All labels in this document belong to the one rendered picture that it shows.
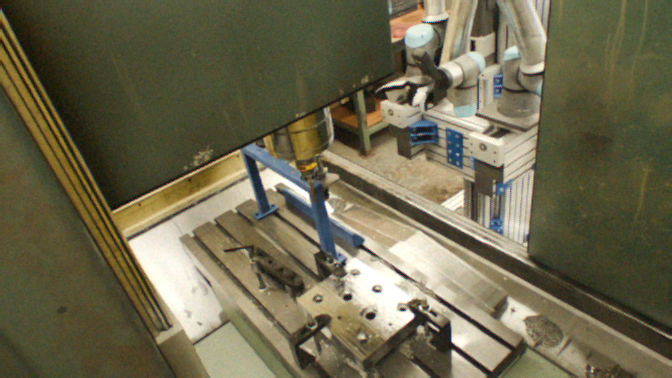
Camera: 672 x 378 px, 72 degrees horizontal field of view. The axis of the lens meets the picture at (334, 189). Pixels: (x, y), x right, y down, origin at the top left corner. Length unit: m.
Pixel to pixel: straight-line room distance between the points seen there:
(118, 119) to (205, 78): 0.15
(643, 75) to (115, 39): 1.07
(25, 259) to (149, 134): 0.30
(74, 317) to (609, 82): 1.18
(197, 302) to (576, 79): 1.52
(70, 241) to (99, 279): 0.06
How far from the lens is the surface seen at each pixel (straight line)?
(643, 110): 1.29
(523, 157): 1.87
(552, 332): 1.71
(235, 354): 1.81
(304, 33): 0.87
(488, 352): 1.33
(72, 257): 0.57
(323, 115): 1.00
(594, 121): 1.35
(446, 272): 1.77
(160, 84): 0.77
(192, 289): 1.99
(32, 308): 0.59
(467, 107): 1.53
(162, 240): 2.12
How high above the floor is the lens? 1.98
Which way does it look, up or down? 34 degrees down
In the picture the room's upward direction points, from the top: 11 degrees counter-clockwise
